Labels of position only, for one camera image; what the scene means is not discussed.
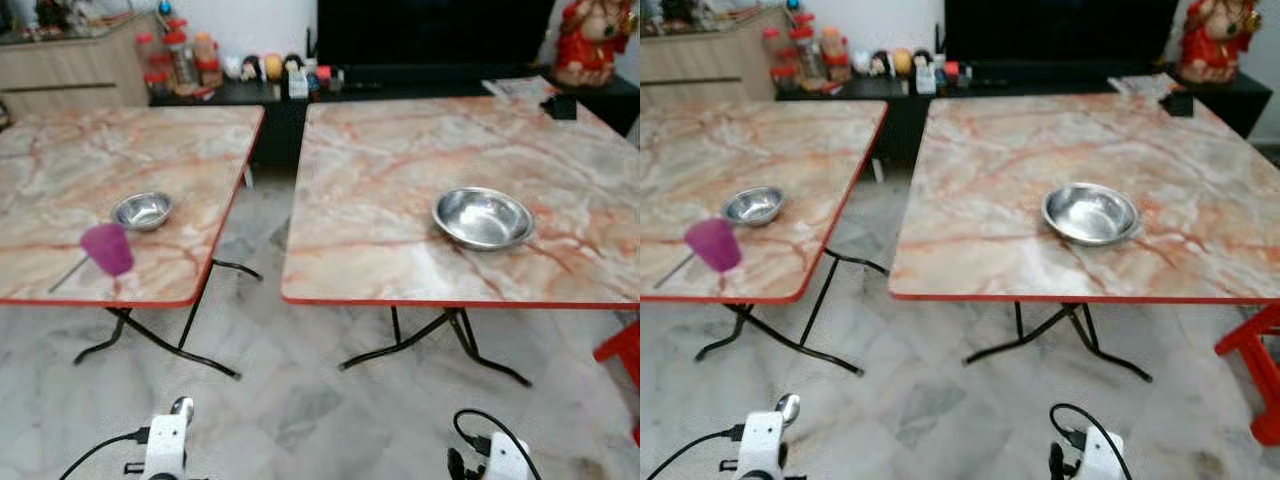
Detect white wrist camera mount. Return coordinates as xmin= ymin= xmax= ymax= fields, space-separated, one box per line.
xmin=737 ymin=410 xmax=787 ymax=480
xmin=1078 ymin=430 xmax=1126 ymax=480
xmin=143 ymin=413 xmax=192 ymax=480
xmin=485 ymin=432 xmax=531 ymax=480

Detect black metal table legs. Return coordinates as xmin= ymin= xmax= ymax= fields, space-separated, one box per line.
xmin=965 ymin=300 xmax=1153 ymax=383
xmin=340 ymin=305 xmax=533 ymax=387
xmin=695 ymin=248 xmax=889 ymax=376
xmin=75 ymin=258 xmax=263 ymax=379

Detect black television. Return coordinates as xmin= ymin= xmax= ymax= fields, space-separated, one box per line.
xmin=943 ymin=0 xmax=1181 ymax=69
xmin=315 ymin=0 xmax=557 ymax=73

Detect small steel bowl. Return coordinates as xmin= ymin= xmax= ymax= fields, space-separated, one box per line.
xmin=111 ymin=192 xmax=175 ymax=233
xmin=722 ymin=186 xmax=786 ymax=227

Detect steel fork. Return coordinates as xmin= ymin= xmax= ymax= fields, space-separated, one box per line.
xmin=48 ymin=255 xmax=91 ymax=294
xmin=655 ymin=253 xmax=696 ymax=289

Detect printed magazine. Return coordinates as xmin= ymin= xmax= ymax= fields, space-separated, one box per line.
xmin=1107 ymin=73 xmax=1176 ymax=98
xmin=483 ymin=76 xmax=558 ymax=101

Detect red plastic stool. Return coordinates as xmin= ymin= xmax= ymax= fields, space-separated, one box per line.
xmin=593 ymin=320 xmax=641 ymax=446
xmin=1215 ymin=303 xmax=1280 ymax=447

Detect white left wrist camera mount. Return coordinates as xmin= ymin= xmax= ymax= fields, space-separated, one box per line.
xmin=737 ymin=410 xmax=787 ymax=480
xmin=143 ymin=413 xmax=192 ymax=480

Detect large steel bowl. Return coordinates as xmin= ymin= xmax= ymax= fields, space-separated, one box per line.
xmin=432 ymin=186 xmax=536 ymax=252
xmin=1042 ymin=182 xmax=1141 ymax=247

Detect red seated statue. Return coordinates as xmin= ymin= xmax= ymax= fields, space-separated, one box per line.
xmin=1178 ymin=0 xmax=1263 ymax=84
xmin=553 ymin=0 xmax=621 ymax=88

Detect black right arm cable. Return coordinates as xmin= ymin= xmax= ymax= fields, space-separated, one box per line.
xmin=452 ymin=407 xmax=543 ymax=480
xmin=1050 ymin=403 xmax=1138 ymax=480

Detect medium red-lid plastic jar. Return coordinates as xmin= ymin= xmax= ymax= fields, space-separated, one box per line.
xmin=763 ymin=27 xmax=791 ymax=71
xmin=135 ymin=32 xmax=163 ymax=76

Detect purple plastic cup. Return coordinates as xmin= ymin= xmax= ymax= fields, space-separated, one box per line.
xmin=79 ymin=223 xmax=135 ymax=278
xmin=684 ymin=218 xmax=744 ymax=273

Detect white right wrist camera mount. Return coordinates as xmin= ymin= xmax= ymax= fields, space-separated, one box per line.
xmin=1078 ymin=430 xmax=1126 ymax=480
xmin=485 ymin=432 xmax=531 ymax=480

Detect tall red-lid plastic jar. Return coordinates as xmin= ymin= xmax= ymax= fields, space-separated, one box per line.
xmin=793 ymin=27 xmax=826 ymax=83
xmin=165 ymin=30 xmax=198 ymax=89

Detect light wooden cabinet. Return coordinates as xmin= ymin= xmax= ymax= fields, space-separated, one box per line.
xmin=640 ymin=8 xmax=791 ymax=109
xmin=0 ymin=12 xmax=153 ymax=116

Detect black TV console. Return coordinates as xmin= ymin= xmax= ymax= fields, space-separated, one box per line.
xmin=775 ymin=60 xmax=1273 ymax=166
xmin=150 ymin=62 xmax=641 ymax=169

